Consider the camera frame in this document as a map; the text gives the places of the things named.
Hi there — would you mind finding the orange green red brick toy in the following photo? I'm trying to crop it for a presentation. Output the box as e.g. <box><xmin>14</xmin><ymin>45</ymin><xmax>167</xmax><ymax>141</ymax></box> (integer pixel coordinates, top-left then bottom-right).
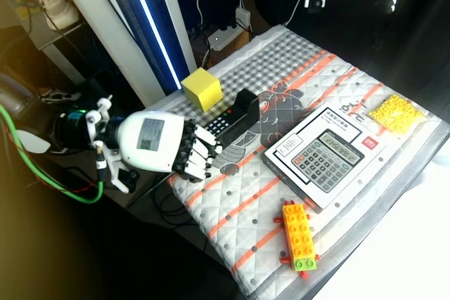
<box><xmin>273</xmin><ymin>200</ymin><xmax>322</xmax><ymax>279</ymax></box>

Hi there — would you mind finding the grey shelf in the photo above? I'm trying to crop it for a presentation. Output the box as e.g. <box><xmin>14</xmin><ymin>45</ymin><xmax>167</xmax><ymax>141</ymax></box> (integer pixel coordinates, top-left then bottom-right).
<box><xmin>20</xmin><ymin>15</ymin><xmax>93</xmax><ymax>85</ymax></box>

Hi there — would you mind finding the white camera cable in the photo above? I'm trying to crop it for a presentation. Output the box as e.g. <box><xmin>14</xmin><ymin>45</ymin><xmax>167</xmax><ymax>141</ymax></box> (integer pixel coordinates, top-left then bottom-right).
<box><xmin>282</xmin><ymin>0</ymin><xmax>306</xmax><ymax>27</ymax></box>

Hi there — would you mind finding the yellow foam cube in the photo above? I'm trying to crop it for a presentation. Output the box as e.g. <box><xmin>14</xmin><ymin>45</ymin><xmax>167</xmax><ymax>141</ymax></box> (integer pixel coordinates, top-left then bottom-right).
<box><xmin>180</xmin><ymin>67</ymin><xmax>224</xmax><ymax>113</ymax></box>

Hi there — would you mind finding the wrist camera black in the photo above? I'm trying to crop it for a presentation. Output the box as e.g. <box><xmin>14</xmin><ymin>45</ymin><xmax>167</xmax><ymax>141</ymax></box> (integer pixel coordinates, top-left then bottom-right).
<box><xmin>117</xmin><ymin>167</ymin><xmax>140</xmax><ymax>190</ymax></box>

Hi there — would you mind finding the green cable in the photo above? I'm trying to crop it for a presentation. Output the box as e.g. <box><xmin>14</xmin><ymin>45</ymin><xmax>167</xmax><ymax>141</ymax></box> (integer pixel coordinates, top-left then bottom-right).
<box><xmin>0</xmin><ymin>102</ymin><xmax>105</xmax><ymax>204</ymax></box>

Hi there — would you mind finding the white calculator box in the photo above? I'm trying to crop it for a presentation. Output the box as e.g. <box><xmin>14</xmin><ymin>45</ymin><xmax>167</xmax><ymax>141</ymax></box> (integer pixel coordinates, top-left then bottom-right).
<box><xmin>262</xmin><ymin>101</ymin><xmax>388</xmax><ymax>214</ymax></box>

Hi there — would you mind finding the white power strip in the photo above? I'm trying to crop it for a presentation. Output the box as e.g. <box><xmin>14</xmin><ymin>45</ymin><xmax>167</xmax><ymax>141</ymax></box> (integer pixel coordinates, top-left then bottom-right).
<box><xmin>206</xmin><ymin>25</ymin><xmax>248</xmax><ymax>52</ymax></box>

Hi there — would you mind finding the white column with blue light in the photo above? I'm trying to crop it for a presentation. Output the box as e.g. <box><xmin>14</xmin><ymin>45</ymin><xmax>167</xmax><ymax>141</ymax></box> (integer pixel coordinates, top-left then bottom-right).
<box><xmin>48</xmin><ymin>0</ymin><xmax>198</xmax><ymax>108</ymax></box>

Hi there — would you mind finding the bag of yellow beads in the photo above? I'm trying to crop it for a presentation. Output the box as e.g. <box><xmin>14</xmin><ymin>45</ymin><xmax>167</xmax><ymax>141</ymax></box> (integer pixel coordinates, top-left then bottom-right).
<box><xmin>366</xmin><ymin>93</ymin><xmax>432</xmax><ymax>136</ymax></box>

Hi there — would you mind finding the grey quilt with printed bear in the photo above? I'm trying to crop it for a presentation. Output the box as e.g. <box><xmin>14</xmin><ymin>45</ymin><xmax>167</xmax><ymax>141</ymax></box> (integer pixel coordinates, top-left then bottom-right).
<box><xmin>146</xmin><ymin>24</ymin><xmax>450</xmax><ymax>296</ymax></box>

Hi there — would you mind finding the white plug adapter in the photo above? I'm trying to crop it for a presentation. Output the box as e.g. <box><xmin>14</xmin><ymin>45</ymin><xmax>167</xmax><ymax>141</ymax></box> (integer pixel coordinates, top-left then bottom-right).
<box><xmin>234</xmin><ymin>6</ymin><xmax>252</xmax><ymax>32</ymax></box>

